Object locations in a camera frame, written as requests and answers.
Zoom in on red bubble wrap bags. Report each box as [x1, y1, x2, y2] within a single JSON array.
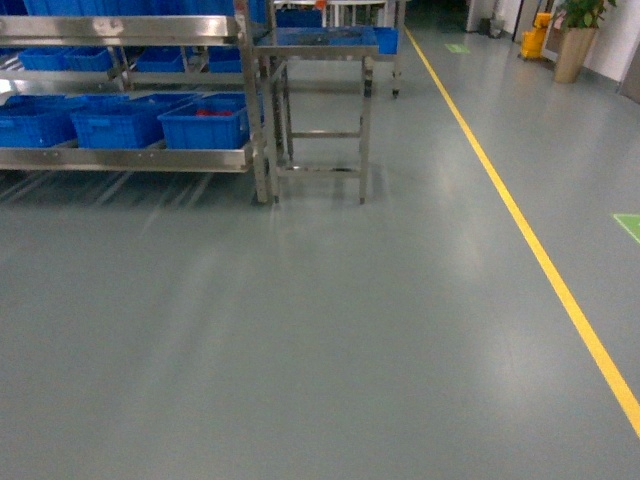
[[195, 108, 234, 117]]

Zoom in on empty blue bin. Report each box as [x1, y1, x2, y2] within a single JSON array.
[[71, 93, 202, 150]]

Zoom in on stainless steel shelf rack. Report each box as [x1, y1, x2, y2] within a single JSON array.
[[1, 1, 274, 203]]

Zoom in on blue bin with red bags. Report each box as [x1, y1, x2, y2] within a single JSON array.
[[158, 94, 250, 150]]

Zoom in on blue bin far left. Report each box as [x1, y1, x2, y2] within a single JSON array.
[[1, 99, 87, 148]]

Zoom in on tall planter with plant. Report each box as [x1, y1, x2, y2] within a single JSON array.
[[553, 0, 618, 84]]

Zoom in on small steel side table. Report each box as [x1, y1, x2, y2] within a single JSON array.
[[255, 26, 378, 203]]

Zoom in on yellow mop bucket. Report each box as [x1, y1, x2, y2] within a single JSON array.
[[519, 12, 551, 60]]

